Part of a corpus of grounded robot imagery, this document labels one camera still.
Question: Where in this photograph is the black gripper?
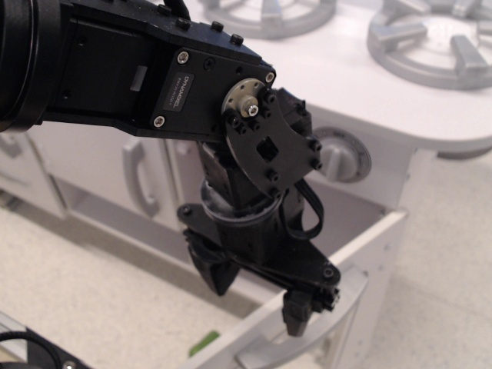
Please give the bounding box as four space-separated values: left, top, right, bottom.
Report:
178 180 341 337

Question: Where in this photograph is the grey right stove burner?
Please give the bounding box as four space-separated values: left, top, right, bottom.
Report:
367 1 491 90

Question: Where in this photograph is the grey right oven knob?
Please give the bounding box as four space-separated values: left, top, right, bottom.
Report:
314 127 372 183

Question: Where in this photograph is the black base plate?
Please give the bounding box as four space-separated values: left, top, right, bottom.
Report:
0 325 91 369

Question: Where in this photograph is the grey middle stove burner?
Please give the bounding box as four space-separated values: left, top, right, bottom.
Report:
202 0 337 40

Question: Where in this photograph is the white toy kitchen unit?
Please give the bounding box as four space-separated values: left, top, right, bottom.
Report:
0 0 492 369

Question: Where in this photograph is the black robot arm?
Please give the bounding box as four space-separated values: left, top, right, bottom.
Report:
1 1 341 337

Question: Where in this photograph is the aluminium frame rail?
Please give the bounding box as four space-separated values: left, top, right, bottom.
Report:
1 312 28 361

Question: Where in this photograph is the white toy oven door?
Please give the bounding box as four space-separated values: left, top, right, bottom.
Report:
182 211 407 368

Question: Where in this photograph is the green toy bell pepper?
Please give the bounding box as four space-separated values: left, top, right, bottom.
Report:
188 331 220 357

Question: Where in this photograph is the black cable on base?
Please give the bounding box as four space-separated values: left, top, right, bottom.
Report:
0 333 62 369

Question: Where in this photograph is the silver cabinet door handle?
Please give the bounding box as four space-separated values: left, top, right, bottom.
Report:
122 138 160 218

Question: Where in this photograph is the grey stove burner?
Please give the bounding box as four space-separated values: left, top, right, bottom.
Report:
367 1 491 90
202 0 337 40

